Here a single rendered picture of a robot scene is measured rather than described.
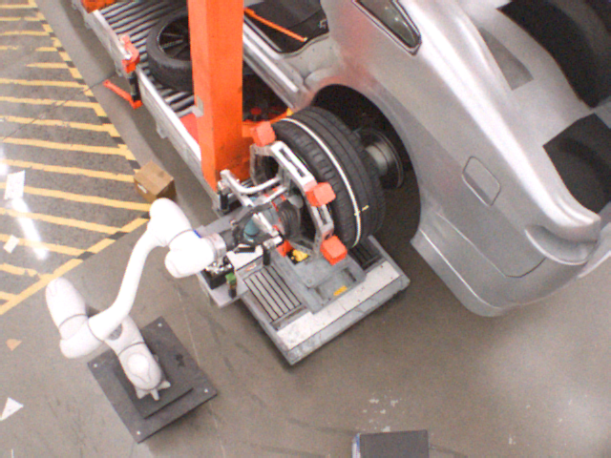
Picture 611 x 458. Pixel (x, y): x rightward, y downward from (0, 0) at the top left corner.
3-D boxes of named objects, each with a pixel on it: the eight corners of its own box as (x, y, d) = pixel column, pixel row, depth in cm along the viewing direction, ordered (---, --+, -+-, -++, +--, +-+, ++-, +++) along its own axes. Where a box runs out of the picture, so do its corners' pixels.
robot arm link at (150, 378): (139, 395, 264) (131, 386, 244) (122, 364, 270) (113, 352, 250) (167, 381, 269) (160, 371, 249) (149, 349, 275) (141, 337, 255)
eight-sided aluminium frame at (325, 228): (326, 267, 284) (339, 206, 237) (314, 275, 281) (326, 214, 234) (260, 186, 303) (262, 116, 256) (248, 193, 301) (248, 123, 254)
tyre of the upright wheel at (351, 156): (373, 255, 295) (399, 177, 238) (335, 281, 287) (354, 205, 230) (294, 163, 320) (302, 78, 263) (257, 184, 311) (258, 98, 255)
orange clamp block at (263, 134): (277, 139, 258) (269, 120, 255) (262, 147, 255) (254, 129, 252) (270, 138, 264) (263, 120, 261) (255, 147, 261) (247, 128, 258)
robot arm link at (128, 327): (125, 362, 270) (106, 323, 278) (151, 345, 272) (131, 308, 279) (51, 332, 198) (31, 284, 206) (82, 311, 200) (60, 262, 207)
